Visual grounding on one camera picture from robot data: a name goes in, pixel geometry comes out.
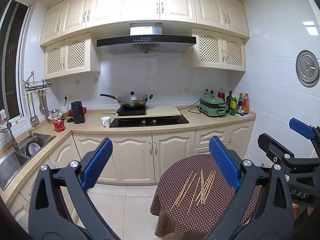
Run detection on upper cream wall cabinets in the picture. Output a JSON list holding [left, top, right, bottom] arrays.
[[40, 0, 249, 79]]

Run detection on person right hand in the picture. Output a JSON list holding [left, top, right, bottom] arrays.
[[292, 204, 300, 220]]

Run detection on black gas cooktop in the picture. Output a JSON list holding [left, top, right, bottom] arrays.
[[109, 113, 189, 128]]

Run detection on dark soy sauce bottle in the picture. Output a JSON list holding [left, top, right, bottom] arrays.
[[237, 93, 243, 114]]

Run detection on wall utensil rack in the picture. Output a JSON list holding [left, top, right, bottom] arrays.
[[23, 71, 52, 92]]

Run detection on steel wok with lid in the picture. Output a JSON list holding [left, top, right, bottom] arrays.
[[100, 91, 153, 107]]

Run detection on brown polka dot tablecloth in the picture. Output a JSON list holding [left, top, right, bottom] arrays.
[[150, 154, 262, 240]]

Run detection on green electric multicooker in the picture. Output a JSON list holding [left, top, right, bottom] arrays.
[[199, 94, 226, 117]]

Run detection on window with dark frame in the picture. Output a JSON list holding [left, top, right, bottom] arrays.
[[1, 0, 29, 120]]

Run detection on lower cream base cabinets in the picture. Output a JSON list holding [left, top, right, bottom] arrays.
[[7, 119, 256, 230]]

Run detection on black range hood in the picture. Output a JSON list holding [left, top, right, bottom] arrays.
[[96, 23, 196, 55]]

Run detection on round steel steamer plate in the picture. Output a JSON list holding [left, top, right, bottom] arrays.
[[296, 50, 319, 87]]

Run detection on red label sauce bottle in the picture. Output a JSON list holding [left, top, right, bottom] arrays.
[[242, 93, 249, 115]]

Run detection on white mug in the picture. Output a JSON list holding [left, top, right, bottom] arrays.
[[100, 116, 111, 127]]

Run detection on stainless steel sink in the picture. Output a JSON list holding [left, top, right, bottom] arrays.
[[0, 133, 56, 191]]

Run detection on hanging steel ladle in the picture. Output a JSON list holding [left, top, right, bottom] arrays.
[[27, 92, 40, 127]]

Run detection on black electric kettle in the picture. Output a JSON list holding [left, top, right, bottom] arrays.
[[71, 101, 85, 124]]

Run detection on red instant noodle cup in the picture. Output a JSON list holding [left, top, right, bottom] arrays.
[[52, 119, 65, 132]]

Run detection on dark olive oil bottle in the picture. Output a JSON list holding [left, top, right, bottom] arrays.
[[226, 90, 232, 113]]

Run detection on green yellow oil bottle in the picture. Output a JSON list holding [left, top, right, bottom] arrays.
[[229, 95, 237, 115]]

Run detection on black induction cooker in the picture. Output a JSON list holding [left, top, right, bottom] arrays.
[[116, 106, 146, 116]]

